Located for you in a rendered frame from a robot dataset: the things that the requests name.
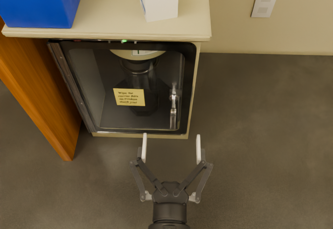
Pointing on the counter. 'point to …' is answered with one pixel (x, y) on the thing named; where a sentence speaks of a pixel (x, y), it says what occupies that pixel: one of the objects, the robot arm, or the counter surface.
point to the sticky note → (129, 96)
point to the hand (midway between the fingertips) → (171, 140)
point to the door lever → (173, 111)
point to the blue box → (39, 2)
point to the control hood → (129, 19)
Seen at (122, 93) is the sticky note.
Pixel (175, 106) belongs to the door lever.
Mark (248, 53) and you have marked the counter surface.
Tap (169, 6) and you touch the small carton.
